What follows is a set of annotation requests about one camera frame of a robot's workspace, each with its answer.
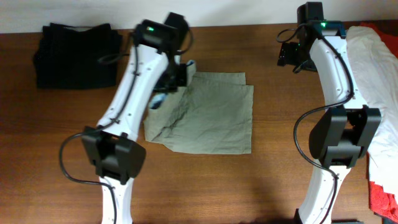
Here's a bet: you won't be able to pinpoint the khaki shorts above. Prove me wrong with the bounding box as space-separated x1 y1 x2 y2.
144 60 254 154

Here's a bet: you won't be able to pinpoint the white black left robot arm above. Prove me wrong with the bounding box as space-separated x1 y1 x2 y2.
81 12 191 223

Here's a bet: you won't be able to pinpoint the black folded garment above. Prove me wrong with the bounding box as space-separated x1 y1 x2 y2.
32 23 123 90

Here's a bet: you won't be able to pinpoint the red garment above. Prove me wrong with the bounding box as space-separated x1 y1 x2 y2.
361 22 397 223

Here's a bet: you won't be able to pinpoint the white garment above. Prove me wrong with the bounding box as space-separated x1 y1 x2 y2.
347 26 397 195

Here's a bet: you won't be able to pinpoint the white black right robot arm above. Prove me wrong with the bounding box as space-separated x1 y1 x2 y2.
277 2 381 224

